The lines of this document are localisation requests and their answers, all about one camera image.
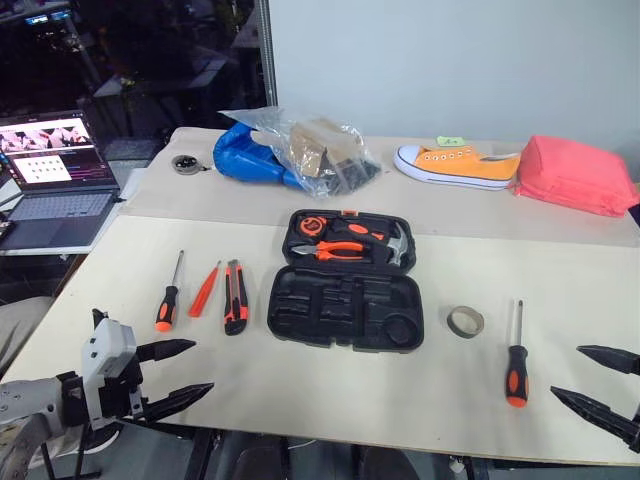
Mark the narrow beige paper sheet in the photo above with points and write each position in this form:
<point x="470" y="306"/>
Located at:
<point x="450" y="210"/>

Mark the grey tape roll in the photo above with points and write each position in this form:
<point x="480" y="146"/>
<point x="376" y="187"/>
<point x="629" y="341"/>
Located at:
<point x="457" y="327"/>

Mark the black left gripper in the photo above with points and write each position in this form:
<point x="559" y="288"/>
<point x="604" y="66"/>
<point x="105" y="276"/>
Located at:
<point x="122" y="395"/>

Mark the grey fabric seat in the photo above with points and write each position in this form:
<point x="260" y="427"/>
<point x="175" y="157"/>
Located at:
<point x="22" y="330"/>

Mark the blue plastic bag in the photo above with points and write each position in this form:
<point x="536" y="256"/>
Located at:
<point x="240" y="160"/>

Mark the black orange claw hammer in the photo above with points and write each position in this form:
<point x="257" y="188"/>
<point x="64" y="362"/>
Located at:
<point x="395" y="247"/>

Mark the grey window frame post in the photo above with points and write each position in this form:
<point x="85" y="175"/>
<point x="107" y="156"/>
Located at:
<point x="266" y="50"/>

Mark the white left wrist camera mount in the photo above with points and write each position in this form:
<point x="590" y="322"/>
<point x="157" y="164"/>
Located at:
<point x="107" y="340"/>

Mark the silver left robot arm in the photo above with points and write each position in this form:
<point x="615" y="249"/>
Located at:
<point x="30" y="400"/>

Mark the black plastic tool case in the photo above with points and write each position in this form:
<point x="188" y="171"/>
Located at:
<point x="320" y="310"/>

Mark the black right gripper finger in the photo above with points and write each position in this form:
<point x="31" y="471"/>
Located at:
<point x="615" y="360"/>
<point x="600" y="412"/>

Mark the green paper tag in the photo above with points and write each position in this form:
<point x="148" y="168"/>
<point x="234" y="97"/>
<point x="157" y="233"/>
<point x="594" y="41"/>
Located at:
<point x="451" y="141"/>

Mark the large orange black screwdriver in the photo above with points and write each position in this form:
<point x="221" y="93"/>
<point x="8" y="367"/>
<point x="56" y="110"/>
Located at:
<point x="516" y="375"/>

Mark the orange black utility knife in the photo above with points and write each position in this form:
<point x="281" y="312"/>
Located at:
<point x="235" y="300"/>

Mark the open grey laptop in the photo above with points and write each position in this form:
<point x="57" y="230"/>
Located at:
<point x="60" y="215"/>

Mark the orange white sneaker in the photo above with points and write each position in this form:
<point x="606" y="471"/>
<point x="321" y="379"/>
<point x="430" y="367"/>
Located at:
<point x="465" y="165"/>

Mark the dark rounded shape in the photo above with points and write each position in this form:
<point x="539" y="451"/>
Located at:
<point x="260" y="460"/>

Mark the large beige paper sheet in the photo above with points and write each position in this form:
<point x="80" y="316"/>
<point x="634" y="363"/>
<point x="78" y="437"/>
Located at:
<point x="350" y="390"/>

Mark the orange black tape measure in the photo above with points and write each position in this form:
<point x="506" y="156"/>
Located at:
<point x="312" y="226"/>

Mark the thin orange tester screwdriver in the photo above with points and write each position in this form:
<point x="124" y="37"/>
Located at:
<point x="202" y="295"/>

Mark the small orange black screwdriver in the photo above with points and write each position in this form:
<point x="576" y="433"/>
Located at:
<point x="165" y="310"/>

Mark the brown cardboard box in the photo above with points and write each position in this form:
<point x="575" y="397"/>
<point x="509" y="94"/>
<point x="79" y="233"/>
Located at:
<point x="307" y="150"/>

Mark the clear plastic bag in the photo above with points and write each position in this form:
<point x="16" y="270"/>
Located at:
<point x="280" y="120"/>

